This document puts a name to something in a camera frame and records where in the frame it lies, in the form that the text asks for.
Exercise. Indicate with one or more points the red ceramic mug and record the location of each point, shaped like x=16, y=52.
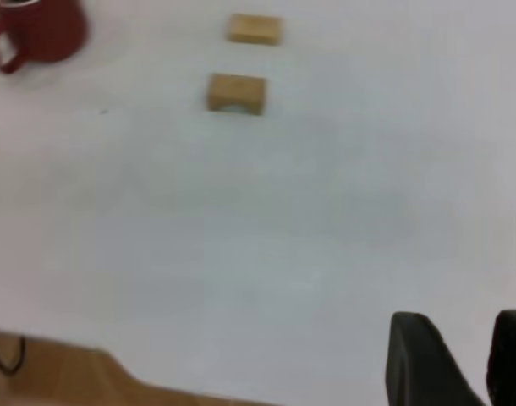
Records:
x=46, y=34

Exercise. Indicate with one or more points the flat wooden block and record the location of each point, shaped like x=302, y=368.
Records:
x=254, y=29

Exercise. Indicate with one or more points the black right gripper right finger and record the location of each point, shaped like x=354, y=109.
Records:
x=512, y=359

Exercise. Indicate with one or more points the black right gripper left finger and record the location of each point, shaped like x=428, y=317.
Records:
x=423, y=363

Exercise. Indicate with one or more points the arched wooden block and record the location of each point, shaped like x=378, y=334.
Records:
x=237, y=89

